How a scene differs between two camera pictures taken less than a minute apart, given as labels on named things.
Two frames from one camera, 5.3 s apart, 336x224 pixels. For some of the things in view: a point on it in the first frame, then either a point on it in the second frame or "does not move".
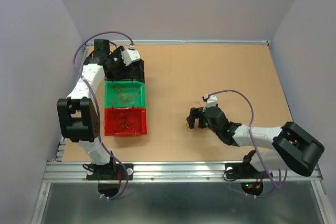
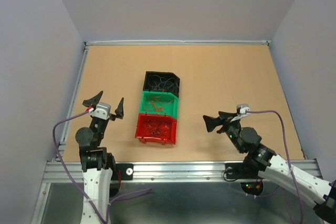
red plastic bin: (125, 121) -> (156, 127)
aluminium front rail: (159, 171) does not move
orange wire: (127, 96) -> (158, 105)
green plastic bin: (125, 94) -> (161, 102)
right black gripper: (195, 113) -> (211, 123)
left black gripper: (119, 73) -> (92, 100)
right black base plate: (244, 170) does not move
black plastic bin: (115, 68) -> (161, 81)
